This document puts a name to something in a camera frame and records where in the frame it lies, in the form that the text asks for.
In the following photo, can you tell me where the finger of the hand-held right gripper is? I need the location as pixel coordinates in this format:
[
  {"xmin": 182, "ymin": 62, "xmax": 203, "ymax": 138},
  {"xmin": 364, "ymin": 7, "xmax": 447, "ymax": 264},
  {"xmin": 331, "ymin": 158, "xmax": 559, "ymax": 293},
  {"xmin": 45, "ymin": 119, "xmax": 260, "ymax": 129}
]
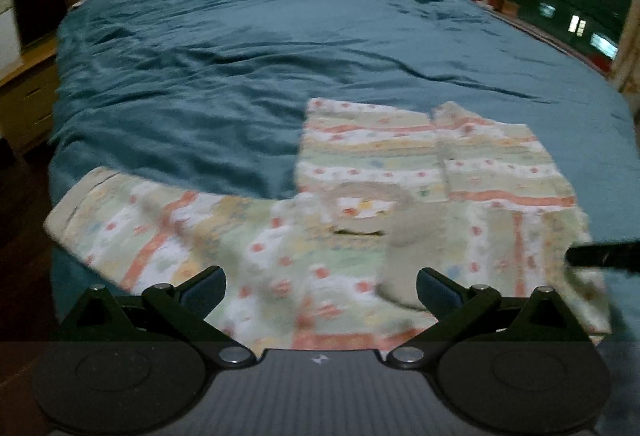
[{"xmin": 565, "ymin": 241, "xmax": 640, "ymax": 273}]

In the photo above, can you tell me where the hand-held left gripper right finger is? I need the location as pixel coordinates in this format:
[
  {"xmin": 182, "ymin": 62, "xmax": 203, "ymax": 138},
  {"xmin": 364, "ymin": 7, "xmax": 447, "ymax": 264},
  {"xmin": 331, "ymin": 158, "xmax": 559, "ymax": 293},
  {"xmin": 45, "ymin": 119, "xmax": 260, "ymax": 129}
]
[{"xmin": 386, "ymin": 267, "xmax": 597, "ymax": 371}]

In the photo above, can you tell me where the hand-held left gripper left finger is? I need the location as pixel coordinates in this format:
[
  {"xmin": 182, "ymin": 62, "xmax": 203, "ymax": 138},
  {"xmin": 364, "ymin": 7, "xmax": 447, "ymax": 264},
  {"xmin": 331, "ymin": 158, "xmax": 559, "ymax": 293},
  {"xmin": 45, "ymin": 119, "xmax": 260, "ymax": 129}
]
[{"xmin": 59, "ymin": 266, "xmax": 257, "ymax": 371}]

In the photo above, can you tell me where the patterned cream children's garment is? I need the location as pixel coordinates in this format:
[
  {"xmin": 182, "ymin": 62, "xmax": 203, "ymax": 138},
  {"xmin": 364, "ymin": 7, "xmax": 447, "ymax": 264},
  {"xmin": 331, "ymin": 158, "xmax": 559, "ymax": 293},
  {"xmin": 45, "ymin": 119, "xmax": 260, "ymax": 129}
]
[{"xmin": 42, "ymin": 98, "xmax": 613, "ymax": 352}]

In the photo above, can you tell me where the beige floral curtain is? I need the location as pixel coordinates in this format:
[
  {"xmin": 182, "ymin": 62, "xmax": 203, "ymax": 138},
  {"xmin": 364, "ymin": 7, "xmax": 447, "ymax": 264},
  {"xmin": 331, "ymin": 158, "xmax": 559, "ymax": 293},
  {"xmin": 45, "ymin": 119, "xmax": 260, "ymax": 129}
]
[{"xmin": 609, "ymin": 0, "xmax": 640, "ymax": 97}]

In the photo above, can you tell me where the wooden window sill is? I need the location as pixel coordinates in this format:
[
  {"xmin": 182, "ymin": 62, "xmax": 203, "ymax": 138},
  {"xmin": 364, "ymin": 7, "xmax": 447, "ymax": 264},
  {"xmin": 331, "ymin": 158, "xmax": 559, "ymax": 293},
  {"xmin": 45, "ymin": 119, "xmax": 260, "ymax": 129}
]
[{"xmin": 487, "ymin": 8, "xmax": 613, "ymax": 79}]

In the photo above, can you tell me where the teal blue blanket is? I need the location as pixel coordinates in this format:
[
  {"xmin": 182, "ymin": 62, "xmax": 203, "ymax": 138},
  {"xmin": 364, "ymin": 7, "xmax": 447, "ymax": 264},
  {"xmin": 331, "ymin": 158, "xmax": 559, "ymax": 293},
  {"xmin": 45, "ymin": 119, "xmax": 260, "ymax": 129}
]
[{"xmin": 47, "ymin": 0, "xmax": 640, "ymax": 352}]

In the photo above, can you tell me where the light wooden nightstand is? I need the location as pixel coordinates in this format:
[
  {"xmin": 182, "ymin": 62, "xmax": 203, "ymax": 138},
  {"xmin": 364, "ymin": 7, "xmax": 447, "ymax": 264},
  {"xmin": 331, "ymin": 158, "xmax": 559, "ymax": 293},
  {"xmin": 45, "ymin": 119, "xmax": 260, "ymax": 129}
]
[{"xmin": 0, "ymin": 38, "xmax": 63, "ymax": 157}]

